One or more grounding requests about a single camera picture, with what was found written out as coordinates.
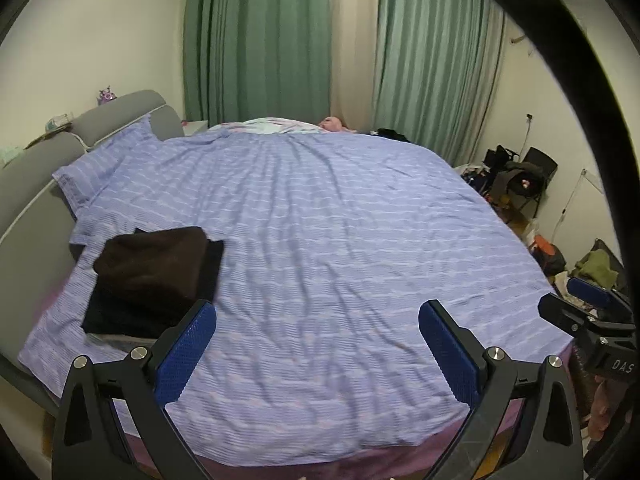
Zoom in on person's right hand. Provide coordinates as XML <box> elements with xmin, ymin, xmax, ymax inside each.
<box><xmin>587</xmin><ymin>375</ymin><xmax>623</xmax><ymax>443</ymax></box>

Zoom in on pale floral blanket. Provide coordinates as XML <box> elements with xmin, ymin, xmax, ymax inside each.
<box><xmin>207</xmin><ymin>117</ymin><xmax>323</xmax><ymax>136</ymax></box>

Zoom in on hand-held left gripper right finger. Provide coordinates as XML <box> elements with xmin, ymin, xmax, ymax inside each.
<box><xmin>418</xmin><ymin>300</ymin><xmax>585</xmax><ymax>480</ymax></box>

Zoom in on thick black cable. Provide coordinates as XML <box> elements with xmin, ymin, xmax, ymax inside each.
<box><xmin>447</xmin><ymin>0</ymin><xmax>640</xmax><ymax>480</ymax></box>

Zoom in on black bag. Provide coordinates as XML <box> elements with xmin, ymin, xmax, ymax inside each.
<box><xmin>482</xmin><ymin>145</ymin><xmax>521</xmax><ymax>168</ymax></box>

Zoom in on dark bag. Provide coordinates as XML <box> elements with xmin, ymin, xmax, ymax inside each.
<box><xmin>531</xmin><ymin>244</ymin><xmax>567</xmax><ymax>274</ymax></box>

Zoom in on stack of black folded clothes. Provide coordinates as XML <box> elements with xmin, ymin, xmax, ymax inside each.
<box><xmin>82</xmin><ymin>229</ymin><xmax>225</xmax><ymax>338</ymax></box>

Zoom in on green curtain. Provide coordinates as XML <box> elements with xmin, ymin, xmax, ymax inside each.
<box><xmin>372</xmin><ymin>0</ymin><xmax>506</xmax><ymax>167</ymax></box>
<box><xmin>184</xmin><ymin>0</ymin><xmax>333</xmax><ymax>128</ymax></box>

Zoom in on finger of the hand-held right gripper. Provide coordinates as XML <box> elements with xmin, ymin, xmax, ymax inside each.
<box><xmin>539</xmin><ymin>292</ymin><xmax>591</xmax><ymax>334</ymax></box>
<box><xmin>567</xmin><ymin>276</ymin><xmax>635</xmax><ymax>321</ymax></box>

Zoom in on dark brown fleece pants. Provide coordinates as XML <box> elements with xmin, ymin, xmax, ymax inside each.
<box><xmin>94</xmin><ymin>226</ymin><xmax>211</xmax><ymax>311</ymax></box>

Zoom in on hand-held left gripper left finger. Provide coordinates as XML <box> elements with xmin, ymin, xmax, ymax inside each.
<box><xmin>51</xmin><ymin>299</ymin><xmax>217</xmax><ymax>480</ymax></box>

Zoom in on olive green cloth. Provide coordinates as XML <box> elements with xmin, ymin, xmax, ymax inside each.
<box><xmin>572</xmin><ymin>250</ymin><xmax>621</xmax><ymax>288</ymax></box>

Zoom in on blue striped duvet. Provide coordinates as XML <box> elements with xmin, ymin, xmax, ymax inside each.
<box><xmin>17</xmin><ymin>130</ymin><xmax>573</xmax><ymax>466</ymax></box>

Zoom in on purple bed sheet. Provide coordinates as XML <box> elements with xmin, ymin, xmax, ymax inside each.
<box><xmin>45</xmin><ymin>340</ymin><xmax>576</xmax><ymax>480</ymax></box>

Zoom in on pink plush toy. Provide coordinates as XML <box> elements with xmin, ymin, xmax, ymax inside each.
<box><xmin>319</xmin><ymin>116</ymin><xmax>357</xmax><ymax>133</ymax></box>

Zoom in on grey padded headboard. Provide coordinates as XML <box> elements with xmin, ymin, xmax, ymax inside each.
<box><xmin>0</xmin><ymin>90</ymin><xmax>185</xmax><ymax>411</ymax></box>

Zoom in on blue striped pillow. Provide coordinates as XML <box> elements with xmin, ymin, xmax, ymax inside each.
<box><xmin>52</xmin><ymin>114</ymin><xmax>166</xmax><ymax>211</ymax></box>

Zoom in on white cable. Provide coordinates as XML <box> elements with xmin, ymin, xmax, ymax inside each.
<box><xmin>555</xmin><ymin>170</ymin><xmax>586</xmax><ymax>241</ymax></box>

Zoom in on black chair with clothes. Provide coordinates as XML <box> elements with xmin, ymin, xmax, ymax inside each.
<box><xmin>500</xmin><ymin>146</ymin><xmax>558</xmax><ymax>222</ymax></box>

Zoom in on orange stool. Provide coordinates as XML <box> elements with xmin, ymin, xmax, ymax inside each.
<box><xmin>527</xmin><ymin>237</ymin><xmax>556</xmax><ymax>261</ymax></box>

